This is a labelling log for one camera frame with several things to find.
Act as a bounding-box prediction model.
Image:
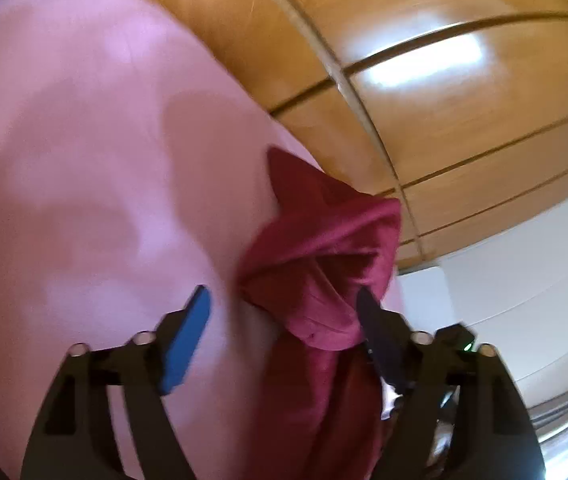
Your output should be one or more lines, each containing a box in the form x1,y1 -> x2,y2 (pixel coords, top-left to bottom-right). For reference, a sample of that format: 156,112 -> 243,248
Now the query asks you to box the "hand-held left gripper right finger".
356,287 -> 547,480

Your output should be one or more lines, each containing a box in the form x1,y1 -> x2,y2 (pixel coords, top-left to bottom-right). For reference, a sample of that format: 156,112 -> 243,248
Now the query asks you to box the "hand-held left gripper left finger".
20,284 -> 213,480

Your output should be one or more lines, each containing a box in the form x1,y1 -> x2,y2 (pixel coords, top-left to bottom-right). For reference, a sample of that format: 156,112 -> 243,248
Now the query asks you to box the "maroon lace-trimmed garment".
238,146 -> 405,480

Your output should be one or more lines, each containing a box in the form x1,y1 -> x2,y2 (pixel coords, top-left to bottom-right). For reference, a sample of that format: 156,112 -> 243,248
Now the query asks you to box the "white panel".
398,266 -> 458,333

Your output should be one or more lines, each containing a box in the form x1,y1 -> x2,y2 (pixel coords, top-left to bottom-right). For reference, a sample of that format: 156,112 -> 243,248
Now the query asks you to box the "pink bedsheet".
0,0 -> 411,480

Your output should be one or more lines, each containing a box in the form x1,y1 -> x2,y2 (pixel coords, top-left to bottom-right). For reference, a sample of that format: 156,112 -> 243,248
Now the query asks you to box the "wooden panelled wardrobe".
89,0 -> 568,277

